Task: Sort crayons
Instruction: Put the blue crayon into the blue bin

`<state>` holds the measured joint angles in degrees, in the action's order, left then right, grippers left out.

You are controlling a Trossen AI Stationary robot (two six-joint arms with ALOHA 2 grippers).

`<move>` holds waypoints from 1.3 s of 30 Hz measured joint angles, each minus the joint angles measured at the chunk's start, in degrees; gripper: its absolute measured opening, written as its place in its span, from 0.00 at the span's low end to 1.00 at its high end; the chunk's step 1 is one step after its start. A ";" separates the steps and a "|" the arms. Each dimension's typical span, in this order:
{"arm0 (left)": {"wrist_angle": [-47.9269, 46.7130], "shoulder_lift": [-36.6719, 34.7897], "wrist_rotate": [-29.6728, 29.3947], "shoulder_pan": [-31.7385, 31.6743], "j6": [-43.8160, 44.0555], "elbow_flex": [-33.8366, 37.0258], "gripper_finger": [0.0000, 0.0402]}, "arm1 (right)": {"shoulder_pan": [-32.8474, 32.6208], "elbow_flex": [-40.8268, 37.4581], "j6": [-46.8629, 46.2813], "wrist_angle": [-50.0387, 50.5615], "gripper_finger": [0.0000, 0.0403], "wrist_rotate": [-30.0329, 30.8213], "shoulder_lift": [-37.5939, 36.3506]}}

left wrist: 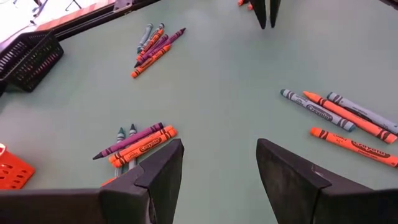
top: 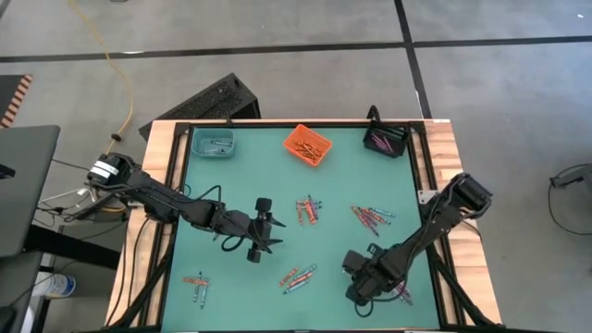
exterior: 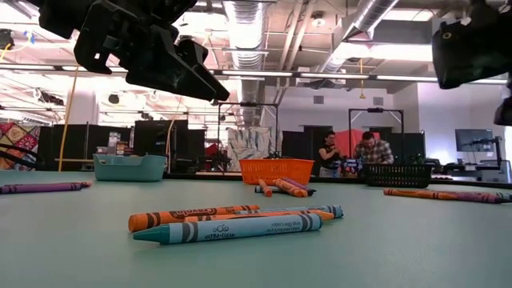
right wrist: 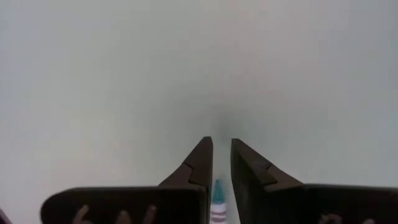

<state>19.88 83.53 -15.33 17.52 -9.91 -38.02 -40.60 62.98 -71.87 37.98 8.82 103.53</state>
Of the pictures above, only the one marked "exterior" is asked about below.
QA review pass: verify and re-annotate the long ceiling light strip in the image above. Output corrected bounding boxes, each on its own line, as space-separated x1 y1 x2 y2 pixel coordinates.
0 62 512 86

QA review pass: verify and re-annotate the red cloth backdrop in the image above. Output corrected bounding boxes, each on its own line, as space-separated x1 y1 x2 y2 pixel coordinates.
334 128 381 161

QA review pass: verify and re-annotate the colourful patterned cloth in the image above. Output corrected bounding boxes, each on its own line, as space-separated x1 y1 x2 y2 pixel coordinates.
0 122 40 172

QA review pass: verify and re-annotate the slanted silver ventilation duct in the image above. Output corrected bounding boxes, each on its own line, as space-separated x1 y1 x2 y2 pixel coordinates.
319 0 401 75

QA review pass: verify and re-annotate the black monitor screen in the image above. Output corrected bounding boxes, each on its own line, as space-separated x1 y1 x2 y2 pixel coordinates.
454 128 494 153

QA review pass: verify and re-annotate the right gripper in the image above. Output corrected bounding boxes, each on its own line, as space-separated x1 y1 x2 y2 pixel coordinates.
431 15 512 127

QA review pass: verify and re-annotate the stack of boxes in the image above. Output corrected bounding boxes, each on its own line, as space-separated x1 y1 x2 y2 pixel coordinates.
95 130 135 157

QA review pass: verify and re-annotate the black metal frame rig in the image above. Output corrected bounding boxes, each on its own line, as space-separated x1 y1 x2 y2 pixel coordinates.
348 106 405 135
217 101 280 173

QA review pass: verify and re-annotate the person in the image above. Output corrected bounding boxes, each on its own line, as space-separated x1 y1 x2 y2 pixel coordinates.
354 130 395 165
318 130 343 178

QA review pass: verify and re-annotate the white patterned sheet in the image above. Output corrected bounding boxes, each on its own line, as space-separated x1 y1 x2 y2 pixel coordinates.
226 126 278 173

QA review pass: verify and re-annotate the green table mat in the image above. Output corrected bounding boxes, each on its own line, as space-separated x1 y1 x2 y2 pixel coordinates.
0 170 512 288

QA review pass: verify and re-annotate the orange plastic basket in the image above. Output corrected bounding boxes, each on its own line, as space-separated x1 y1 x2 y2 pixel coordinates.
238 158 316 186

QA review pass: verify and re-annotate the grey equipment box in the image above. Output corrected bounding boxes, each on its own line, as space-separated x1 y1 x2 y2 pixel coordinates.
479 158 512 184

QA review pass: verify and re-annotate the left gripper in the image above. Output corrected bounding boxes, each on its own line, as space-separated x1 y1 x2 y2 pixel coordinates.
74 0 231 102

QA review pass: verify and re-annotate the teal plastic bin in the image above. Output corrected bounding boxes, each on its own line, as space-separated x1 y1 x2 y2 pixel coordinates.
92 154 168 182

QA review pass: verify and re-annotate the black plastic basket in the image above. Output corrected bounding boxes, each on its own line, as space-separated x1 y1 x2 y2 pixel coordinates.
362 162 434 189

